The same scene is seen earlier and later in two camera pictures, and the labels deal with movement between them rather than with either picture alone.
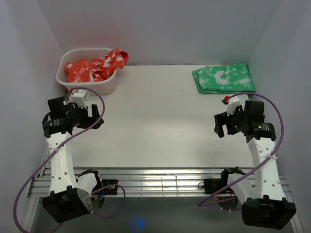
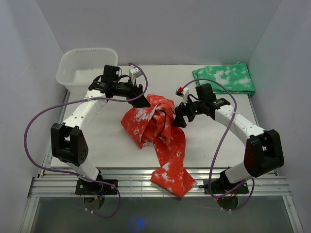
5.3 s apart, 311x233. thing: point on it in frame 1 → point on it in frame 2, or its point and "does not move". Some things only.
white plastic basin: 102,87 does not move
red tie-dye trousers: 99,69 → 153,125
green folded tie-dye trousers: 232,78 does not move
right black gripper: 222,119 → 181,110
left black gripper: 89,121 → 140,102
